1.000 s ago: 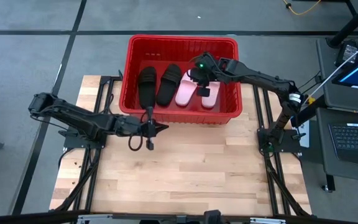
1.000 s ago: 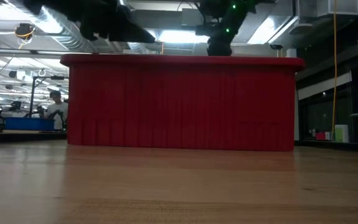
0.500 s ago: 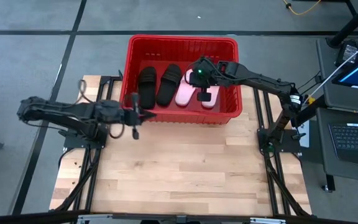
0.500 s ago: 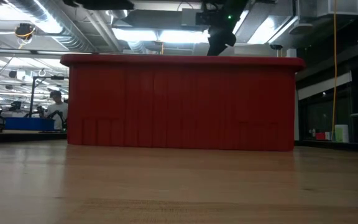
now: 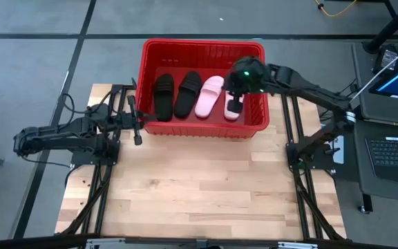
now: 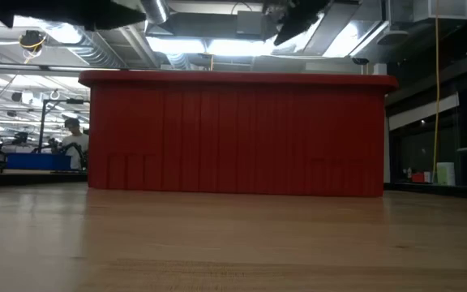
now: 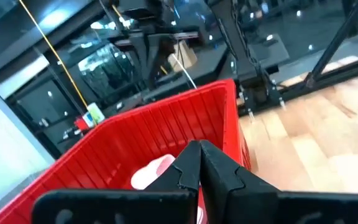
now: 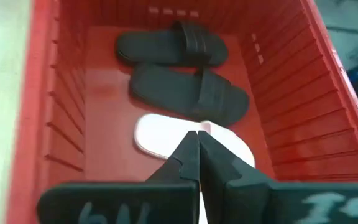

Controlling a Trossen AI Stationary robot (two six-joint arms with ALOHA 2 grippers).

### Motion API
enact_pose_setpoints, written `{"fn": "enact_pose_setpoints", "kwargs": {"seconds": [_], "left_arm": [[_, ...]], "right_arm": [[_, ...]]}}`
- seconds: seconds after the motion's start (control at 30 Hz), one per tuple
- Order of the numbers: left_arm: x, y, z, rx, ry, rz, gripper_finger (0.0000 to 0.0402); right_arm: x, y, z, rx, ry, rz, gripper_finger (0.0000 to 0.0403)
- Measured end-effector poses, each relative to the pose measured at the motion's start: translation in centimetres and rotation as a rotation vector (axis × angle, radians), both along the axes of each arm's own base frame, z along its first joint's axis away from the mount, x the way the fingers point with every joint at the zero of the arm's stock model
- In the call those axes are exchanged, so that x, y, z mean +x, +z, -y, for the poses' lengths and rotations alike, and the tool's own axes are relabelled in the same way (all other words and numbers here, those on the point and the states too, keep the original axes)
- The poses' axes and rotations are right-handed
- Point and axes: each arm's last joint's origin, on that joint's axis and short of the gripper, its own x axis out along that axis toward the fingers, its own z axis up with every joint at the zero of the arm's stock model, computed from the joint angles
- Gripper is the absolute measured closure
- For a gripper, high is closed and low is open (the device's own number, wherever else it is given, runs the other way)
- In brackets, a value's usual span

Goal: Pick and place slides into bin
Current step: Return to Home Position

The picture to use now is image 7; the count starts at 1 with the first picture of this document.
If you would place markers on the black diagonal frame strut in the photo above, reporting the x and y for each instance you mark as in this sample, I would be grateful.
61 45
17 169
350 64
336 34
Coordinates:
337 40

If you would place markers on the thin white rod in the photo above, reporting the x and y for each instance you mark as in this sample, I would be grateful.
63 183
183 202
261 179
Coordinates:
185 73

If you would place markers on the pale pink foam slide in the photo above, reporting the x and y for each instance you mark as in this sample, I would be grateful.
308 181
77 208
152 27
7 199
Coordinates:
149 175

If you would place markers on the black tripod stand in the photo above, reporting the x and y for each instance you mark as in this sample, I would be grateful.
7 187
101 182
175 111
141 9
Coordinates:
148 46

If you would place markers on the red plastic bin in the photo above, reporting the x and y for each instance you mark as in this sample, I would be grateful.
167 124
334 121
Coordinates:
120 146

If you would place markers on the black aluminium table frame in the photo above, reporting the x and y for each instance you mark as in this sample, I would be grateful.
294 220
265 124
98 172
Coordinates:
340 72

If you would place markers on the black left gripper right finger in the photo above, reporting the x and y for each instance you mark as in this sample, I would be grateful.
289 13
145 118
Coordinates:
259 207

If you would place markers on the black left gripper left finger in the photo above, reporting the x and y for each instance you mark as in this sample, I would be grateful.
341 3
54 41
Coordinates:
135 207

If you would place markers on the green and white container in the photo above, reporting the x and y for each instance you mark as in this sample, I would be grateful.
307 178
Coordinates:
96 113

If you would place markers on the brown cardboard box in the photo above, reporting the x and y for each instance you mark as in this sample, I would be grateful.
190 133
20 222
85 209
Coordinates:
188 57

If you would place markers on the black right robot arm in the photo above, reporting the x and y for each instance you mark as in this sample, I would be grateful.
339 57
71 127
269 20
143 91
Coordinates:
238 53

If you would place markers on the small red container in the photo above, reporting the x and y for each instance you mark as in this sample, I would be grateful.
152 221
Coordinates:
81 124

